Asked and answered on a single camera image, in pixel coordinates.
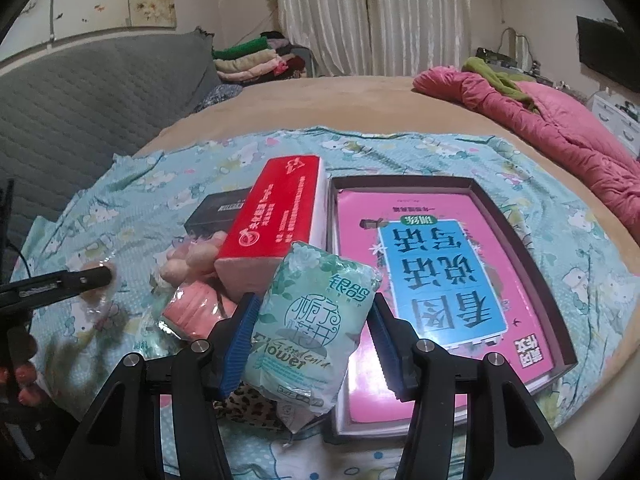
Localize pink item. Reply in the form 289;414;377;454
158;281;236;341

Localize leopard print scrunchie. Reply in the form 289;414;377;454
213;382;284;431

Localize orange sponge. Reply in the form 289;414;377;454
80;259;119;323

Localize green flower tissue pack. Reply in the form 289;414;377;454
244;242;382;434

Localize pink plush bunny toy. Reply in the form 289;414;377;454
160;231;228;287

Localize person's left hand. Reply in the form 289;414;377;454
1;326;46;408

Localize dark box with pink book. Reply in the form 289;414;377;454
324;173;580;443

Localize Hello Kitty blue sheet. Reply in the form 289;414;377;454
13;127;639;427

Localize black cardboard box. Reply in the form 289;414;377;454
184;188;250;237

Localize red tissue pack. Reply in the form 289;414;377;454
215;155;329;301

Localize grey quilted headboard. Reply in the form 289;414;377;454
1;28;219;246

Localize dark floral cloth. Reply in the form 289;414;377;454
194;84;243;113

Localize pink quilted duvet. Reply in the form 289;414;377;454
413;66;640;240

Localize stack of folded clothes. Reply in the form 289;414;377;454
212;30;317;87

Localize green cloth on duvet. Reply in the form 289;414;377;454
462;56;538;113

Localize white drawer cabinet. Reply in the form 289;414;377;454
588;94;640;158

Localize white pleated curtains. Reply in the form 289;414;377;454
278;0;471;76

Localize black cable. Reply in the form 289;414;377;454
0;178;34;281

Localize wall painting panels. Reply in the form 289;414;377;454
1;0;177;60

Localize black wall television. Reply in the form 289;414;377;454
576;16;640;93

